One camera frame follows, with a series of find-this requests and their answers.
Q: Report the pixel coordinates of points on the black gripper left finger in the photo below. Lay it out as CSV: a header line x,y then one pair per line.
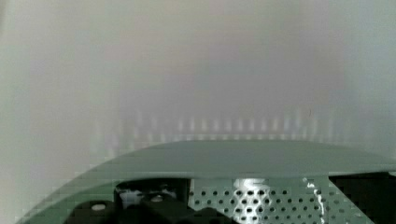
x,y
132,192

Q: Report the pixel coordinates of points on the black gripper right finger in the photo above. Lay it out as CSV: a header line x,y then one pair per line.
x,y
373,193

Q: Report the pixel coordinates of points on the green oval strainer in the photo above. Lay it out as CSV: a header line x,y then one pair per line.
x,y
232,182

